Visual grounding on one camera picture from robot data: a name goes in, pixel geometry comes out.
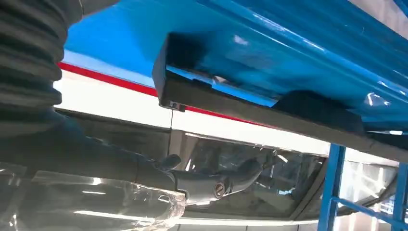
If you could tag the clear plastic cover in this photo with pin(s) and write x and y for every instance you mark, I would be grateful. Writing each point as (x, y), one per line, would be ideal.
(95, 204)

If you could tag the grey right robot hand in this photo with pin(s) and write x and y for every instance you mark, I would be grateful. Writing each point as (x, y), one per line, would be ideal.
(95, 153)

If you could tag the blue metal shelf rack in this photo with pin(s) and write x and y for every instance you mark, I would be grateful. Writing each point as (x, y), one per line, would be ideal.
(287, 47)

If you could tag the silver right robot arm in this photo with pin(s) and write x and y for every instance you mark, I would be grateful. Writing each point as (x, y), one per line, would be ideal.
(28, 63)

